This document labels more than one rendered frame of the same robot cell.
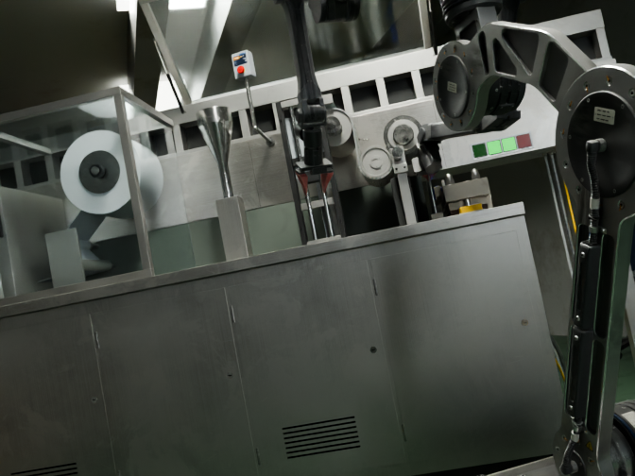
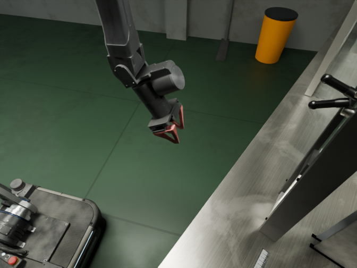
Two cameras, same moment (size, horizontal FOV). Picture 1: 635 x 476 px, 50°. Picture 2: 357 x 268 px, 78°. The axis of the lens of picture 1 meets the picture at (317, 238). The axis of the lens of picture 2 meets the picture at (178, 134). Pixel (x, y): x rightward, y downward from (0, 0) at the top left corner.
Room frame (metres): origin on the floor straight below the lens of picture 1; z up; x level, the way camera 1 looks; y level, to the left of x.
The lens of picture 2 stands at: (2.32, -0.39, 1.54)
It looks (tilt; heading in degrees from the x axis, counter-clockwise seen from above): 49 degrees down; 121
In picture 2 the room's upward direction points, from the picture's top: straight up
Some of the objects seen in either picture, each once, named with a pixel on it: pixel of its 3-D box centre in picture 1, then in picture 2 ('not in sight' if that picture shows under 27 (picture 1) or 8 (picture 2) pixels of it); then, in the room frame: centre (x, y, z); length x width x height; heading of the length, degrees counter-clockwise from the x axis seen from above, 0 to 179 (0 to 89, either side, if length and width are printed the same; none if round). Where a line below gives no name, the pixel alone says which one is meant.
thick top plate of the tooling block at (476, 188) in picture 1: (462, 195); not in sight; (2.64, -0.58, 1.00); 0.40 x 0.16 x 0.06; 173
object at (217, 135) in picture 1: (228, 195); not in sight; (2.70, 0.32, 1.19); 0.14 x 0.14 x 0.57
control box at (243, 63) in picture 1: (242, 65); not in sight; (2.60, 0.16, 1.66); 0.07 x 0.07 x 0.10; 71
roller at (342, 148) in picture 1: (336, 134); not in sight; (2.67, -0.15, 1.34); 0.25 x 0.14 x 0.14; 173
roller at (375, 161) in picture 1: (377, 166); not in sight; (2.64, -0.28, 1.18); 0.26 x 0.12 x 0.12; 173
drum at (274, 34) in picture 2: not in sight; (273, 36); (1.93, 2.54, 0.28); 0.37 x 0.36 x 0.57; 17
